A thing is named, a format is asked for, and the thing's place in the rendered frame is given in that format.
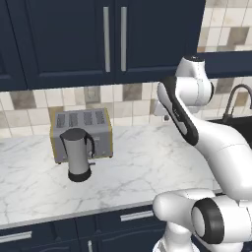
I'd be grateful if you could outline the silver bar cupboard handle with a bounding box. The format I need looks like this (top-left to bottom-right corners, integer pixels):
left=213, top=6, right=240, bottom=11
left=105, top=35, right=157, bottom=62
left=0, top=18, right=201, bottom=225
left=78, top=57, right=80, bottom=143
left=102, top=6, right=111, bottom=74
left=119, top=6, right=128, bottom=73

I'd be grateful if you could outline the dark curved sink tap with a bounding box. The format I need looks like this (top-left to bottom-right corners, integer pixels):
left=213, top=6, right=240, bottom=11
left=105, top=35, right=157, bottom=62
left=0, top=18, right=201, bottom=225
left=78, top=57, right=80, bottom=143
left=221, top=83, right=252, bottom=125

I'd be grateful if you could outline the grey toaster with yellow edges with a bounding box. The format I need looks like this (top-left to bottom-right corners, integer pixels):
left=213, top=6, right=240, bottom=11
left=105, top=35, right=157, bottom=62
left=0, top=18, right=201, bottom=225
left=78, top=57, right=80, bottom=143
left=49, top=107, right=115, bottom=164

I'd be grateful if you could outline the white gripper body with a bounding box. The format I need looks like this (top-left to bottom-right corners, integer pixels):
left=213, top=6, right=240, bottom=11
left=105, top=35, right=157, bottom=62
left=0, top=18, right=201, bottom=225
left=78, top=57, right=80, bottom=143
left=153, top=99, right=172, bottom=122

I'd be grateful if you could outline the dark blue wall cupboard door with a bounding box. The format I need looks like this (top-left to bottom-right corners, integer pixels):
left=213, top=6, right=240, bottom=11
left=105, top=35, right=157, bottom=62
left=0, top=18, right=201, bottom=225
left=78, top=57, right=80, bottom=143
left=114, top=0, right=207, bottom=85
left=0, top=0, right=29, bottom=93
left=5, top=0, right=116, bottom=91

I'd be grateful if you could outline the dark blue drawer front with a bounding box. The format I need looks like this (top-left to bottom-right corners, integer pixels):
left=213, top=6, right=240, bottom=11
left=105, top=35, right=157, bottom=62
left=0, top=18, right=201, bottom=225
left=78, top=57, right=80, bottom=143
left=0, top=221, right=57, bottom=252
left=94, top=204, right=167, bottom=234

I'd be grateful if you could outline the dark blue base cupboard door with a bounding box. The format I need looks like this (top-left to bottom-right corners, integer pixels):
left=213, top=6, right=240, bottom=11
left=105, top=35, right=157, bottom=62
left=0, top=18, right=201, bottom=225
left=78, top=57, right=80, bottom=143
left=78, top=226, right=167, bottom=252

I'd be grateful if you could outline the grey kettle with black base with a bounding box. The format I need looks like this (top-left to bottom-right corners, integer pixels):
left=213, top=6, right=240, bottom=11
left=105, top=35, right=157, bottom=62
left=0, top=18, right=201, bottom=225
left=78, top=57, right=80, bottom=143
left=59, top=127, right=97, bottom=183

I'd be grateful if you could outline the black sink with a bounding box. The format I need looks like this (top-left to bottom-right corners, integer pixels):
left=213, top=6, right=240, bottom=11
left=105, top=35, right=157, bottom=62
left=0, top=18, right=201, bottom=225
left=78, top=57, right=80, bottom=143
left=208, top=114, right=252, bottom=150

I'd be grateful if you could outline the dark blue wall shelf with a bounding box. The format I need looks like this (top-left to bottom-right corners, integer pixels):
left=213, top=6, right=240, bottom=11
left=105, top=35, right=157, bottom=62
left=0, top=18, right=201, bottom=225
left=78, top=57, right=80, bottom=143
left=196, top=49, right=252, bottom=80

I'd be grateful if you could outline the silver drawer handle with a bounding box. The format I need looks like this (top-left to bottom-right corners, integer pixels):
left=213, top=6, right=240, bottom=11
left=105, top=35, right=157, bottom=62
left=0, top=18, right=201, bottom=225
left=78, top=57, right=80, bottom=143
left=0, top=230, right=33, bottom=245
left=119, top=210, right=155, bottom=222

